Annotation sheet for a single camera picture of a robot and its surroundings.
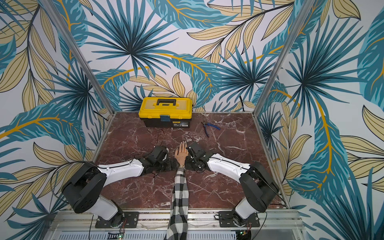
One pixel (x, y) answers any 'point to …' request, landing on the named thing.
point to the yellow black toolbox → (166, 112)
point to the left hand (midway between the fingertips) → (172, 168)
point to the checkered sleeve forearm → (177, 225)
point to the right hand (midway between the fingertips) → (185, 165)
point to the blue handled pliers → (205, 124)
